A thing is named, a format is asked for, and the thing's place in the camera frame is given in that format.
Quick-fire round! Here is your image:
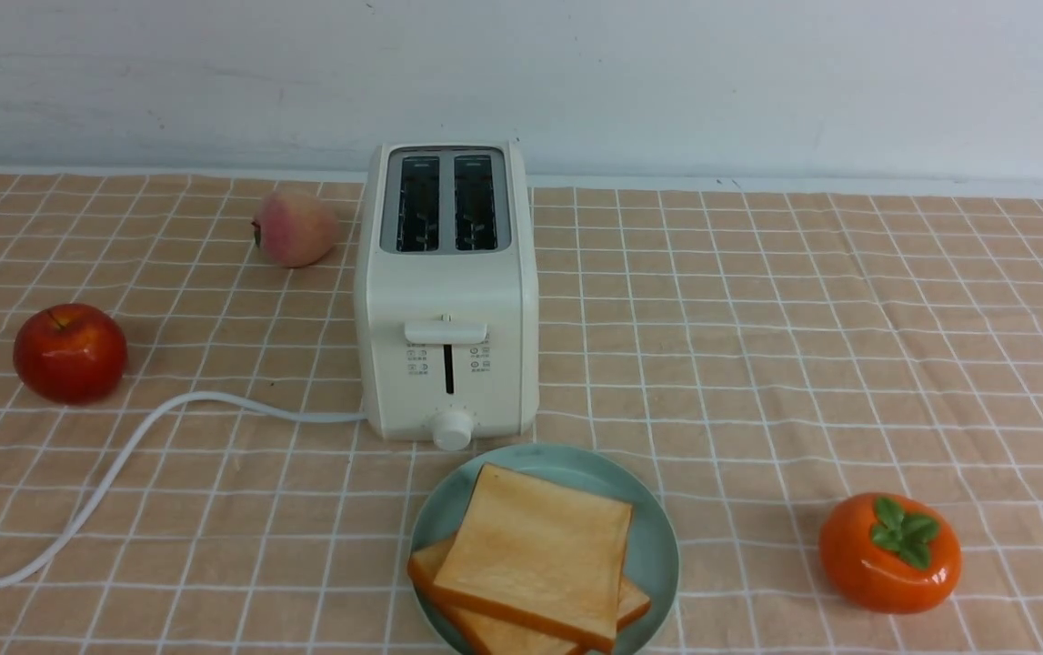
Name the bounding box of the toast slice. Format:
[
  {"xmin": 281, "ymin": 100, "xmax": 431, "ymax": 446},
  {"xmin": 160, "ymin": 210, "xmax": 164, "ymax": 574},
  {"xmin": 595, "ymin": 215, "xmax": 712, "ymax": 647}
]
[
  {"xmin": 434, "ymin": 463, "xmax": 634, "ymax": 652},
  {"xmin": 407, "ymin": 535, "xmax": 653, "ymax": 654}
]

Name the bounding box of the white two-slot toaster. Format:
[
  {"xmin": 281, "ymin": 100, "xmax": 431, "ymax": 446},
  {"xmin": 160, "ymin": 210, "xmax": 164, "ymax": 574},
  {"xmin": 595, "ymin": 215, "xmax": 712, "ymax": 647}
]
[{"xmin": 351, "ymin": 142, "xmax": 539, "ymax": 451}]

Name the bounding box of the pink peach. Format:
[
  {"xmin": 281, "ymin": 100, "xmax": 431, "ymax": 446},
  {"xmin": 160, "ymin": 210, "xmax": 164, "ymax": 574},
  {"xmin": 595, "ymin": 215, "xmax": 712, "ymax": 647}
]
[{"xmin": 251, "ymin": 190, "xmax": 342, "ymax": 268}]

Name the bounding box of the light green plate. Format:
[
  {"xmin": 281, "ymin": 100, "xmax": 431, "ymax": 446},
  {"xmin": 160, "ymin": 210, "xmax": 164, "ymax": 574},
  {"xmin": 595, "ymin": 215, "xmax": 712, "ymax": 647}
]
[{"xmin": 410, "ymin": 443, "xmax": 682, "ymax": 654}]

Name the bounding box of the orange checkered tablecloth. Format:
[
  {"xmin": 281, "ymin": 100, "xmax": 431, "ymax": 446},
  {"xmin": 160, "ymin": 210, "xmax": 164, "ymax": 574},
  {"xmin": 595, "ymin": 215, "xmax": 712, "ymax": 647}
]
[{"xmin": 0, "ymin": 174, "xmax": 1043, "ymax": 654}]

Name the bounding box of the orange persimmon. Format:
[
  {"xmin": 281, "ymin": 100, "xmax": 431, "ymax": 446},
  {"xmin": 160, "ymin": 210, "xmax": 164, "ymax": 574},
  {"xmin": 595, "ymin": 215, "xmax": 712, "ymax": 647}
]
[{"xmin": 817, "ymin": 492, "xmax": 963, "ymax": 615}]

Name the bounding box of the red apple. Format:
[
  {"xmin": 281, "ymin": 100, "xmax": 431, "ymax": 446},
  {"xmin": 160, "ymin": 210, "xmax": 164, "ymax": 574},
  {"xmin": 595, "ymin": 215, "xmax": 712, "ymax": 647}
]
[{"xmin": 11, "ymin": 304, "xmax": 129, "ymax": 406}]

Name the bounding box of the white power cable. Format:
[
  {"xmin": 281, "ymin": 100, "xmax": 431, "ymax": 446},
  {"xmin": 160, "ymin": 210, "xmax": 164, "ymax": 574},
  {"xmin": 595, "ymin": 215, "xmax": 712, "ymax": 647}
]
[{"xmin": 0, "ymin": 391, "xmax": 368, "ymax": 589}]

